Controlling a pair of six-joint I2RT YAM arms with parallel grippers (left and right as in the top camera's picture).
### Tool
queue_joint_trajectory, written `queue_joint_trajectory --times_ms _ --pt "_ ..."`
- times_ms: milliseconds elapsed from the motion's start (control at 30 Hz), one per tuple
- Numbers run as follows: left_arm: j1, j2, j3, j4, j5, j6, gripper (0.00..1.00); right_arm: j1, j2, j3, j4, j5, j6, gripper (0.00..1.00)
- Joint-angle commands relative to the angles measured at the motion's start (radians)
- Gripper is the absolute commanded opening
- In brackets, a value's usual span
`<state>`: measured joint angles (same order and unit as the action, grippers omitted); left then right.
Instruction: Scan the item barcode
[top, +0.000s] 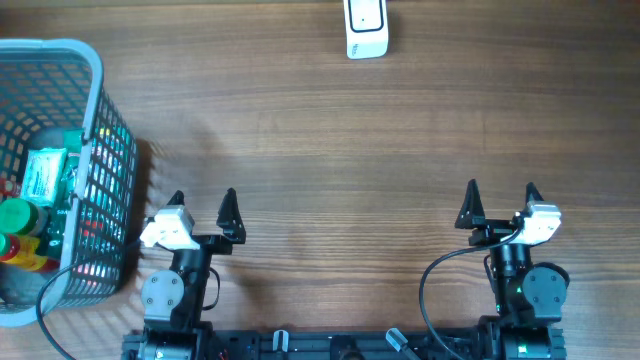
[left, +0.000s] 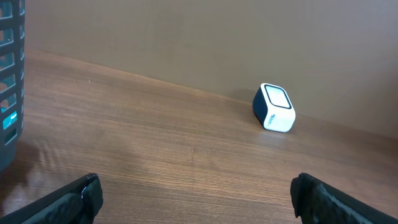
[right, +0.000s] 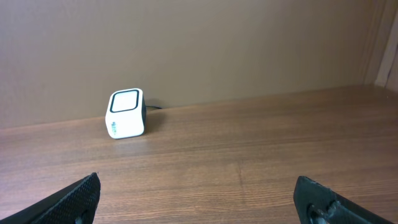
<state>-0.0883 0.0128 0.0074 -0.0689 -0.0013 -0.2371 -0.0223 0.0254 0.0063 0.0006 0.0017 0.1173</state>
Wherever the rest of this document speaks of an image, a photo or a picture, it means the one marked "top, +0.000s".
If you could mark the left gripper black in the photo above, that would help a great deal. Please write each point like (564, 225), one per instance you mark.
(233, 230)

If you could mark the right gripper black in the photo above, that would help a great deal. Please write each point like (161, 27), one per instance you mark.
(472, 216)

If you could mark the green 3M gloves packet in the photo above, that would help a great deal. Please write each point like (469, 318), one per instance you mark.
(66, 162)

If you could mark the mint wet wipes pack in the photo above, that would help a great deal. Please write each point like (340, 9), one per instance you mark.
(42, 175)

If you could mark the yellow red sauce bottle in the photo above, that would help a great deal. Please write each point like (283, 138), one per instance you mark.
(20, 251)

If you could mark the green lid glass jar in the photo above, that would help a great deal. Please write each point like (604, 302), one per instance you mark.
(21, 217)

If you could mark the red coffee stick sachet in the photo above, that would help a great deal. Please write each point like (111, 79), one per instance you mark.
(9, 188)

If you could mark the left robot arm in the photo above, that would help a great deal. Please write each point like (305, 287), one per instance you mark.
(173, 299)

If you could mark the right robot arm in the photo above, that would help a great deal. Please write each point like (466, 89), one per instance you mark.
(529, 297)

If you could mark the grey plastic mesh basket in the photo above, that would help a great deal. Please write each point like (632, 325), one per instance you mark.
(47, 87)

